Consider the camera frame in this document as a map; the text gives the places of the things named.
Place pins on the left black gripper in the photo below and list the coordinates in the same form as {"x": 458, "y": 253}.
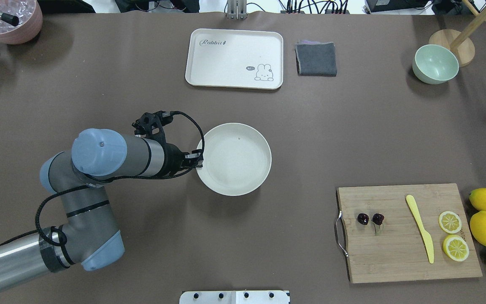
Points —
{"x": 172, "y": 160}

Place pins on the lemon slice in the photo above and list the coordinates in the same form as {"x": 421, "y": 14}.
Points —
{"x": 455, "y": 247}
{"x": 449, "y": 222}

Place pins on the aluminium frame post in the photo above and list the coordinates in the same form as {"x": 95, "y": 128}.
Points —
{"x": 236, "y": 9}

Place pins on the pink bowl with ice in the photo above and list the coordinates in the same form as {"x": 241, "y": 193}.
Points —
{"x": 20, "y": 21}

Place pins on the grey folded cloth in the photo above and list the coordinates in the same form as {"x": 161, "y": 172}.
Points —
{"x": 316, "y": 58}

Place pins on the dark red cherry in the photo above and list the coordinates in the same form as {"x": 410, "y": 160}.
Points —
{"x": 363, "y": 218}
{"x": 378, "y": 219}

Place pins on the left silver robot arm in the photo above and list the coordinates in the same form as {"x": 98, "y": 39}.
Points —
{"x": 76, "y": 224}

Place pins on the yellow plastic knife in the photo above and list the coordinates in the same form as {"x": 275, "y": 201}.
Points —
{"x": 426, "y": 237}

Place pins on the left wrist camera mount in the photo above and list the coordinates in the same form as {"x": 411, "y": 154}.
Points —
{"x": 150, "y": 125}

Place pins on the mint green bowl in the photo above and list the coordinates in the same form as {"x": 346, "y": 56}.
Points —
{"x": 433, "y": 64}

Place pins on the wooden cutting board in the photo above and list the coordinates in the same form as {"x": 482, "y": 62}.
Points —
{"x": 395, "y": 250}

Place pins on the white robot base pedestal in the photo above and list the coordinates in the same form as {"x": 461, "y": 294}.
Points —
{"x": 236, "y": 297}

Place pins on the wooden cup tree stand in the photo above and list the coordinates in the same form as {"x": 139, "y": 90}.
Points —
{"x": 459, "y": 43}

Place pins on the cream rabbit tray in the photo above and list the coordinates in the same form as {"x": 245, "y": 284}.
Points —
{"x": 235, "y": 59}

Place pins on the cream round plate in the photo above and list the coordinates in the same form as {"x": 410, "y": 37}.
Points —
{"x": 237, "y": 159}

